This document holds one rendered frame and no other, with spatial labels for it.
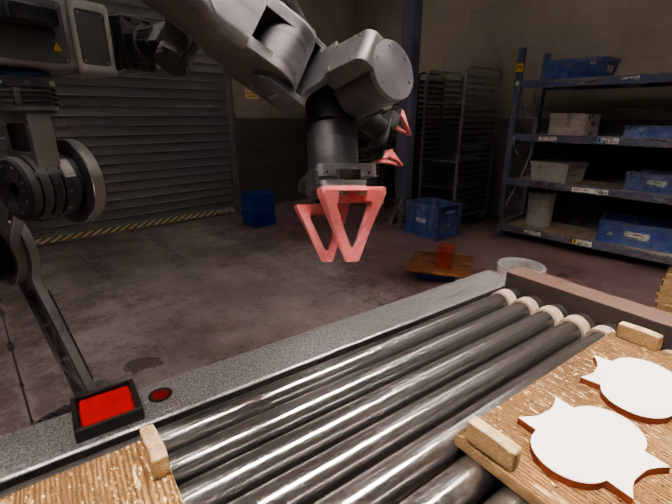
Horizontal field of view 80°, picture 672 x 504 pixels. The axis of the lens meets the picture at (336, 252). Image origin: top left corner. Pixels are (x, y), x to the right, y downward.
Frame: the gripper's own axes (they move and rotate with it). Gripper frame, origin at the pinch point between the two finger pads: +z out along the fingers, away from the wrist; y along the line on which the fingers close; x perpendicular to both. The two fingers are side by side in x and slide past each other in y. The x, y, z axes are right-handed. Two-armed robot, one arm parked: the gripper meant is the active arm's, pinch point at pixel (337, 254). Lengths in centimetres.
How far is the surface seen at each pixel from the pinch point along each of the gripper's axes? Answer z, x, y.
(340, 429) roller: 22.0, -0.8, 5.4
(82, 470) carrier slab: 21.1, 27.6, 4.6
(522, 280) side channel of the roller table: 8, -51, 30
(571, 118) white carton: -121, -321, 261
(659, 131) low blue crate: -90, -344, 198
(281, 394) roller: 19.3, 5.3, 13.6
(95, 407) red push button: 18.1, 29.0, 15.6
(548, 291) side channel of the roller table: 10, -53, 25
